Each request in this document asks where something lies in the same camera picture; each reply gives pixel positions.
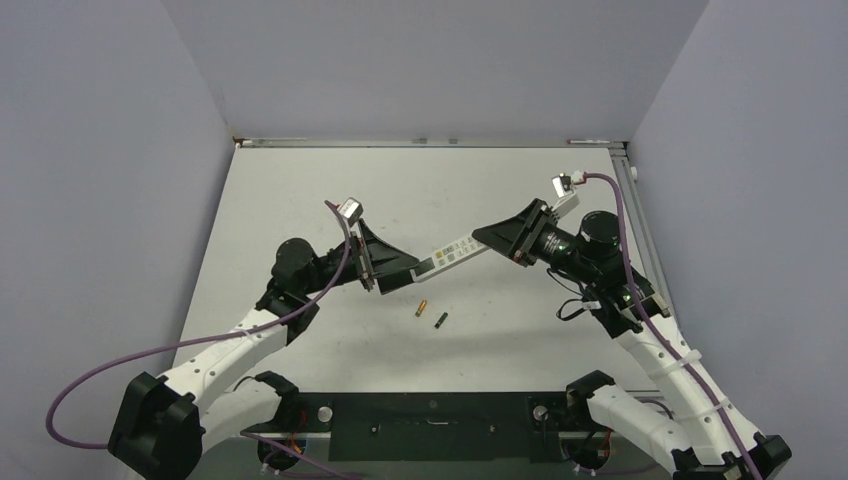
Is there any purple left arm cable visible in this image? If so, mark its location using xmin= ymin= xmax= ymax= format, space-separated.
xmin=44 ymin=200 xmax=356 ymax=452

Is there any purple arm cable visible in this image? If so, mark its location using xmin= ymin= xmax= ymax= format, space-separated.
xmin=582 ymin=172 xmax=763 ymax=480
xmin=44 ymin=200 xmax=356 ymax=452

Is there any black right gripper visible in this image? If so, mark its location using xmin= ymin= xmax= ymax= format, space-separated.
xmin=474 ymin=198 xmax=600 ymax=284

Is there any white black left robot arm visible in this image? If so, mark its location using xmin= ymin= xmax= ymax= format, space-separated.
xmin=107 ymin=220 xmax=419 ymax=479

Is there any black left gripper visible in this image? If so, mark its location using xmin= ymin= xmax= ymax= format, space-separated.
xmin=301 ymin=220 xmax=420 ymax=295

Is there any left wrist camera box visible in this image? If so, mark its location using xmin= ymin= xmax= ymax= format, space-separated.
xmin=336 ymin=197 xmax=364 ymax=227

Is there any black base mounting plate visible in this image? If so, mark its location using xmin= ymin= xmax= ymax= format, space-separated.
xmin=250 ymin=392 xmax=611 ymax=466

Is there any green black AAA battery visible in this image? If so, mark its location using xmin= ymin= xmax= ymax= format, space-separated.
xmin=434 ymin=312 xmax=449 ymax=329

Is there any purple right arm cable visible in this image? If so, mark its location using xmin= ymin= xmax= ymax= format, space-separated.
xmin=582 ymin=172 xmax=763 ymax=480

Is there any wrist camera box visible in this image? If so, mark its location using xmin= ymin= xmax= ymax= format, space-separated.
xmin=551 ymin=170 xmax=587 ymax=221
xmin=336 ymin=197 xmax=364 ymax=227

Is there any white remote control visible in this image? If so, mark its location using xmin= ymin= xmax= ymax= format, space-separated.
xmin=410 ymin=235 xmax=490 ymax=283

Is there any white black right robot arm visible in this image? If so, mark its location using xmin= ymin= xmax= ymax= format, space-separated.
xmin=472 ymin=200 xmax=792 ymax=479

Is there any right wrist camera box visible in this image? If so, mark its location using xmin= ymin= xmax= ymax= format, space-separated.
xmin=551 ymin=170 xmax=587 ymax=221

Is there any gold AAA battery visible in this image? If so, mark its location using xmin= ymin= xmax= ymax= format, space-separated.
xmin=415 ymin=300 xmax=428 ymax=317

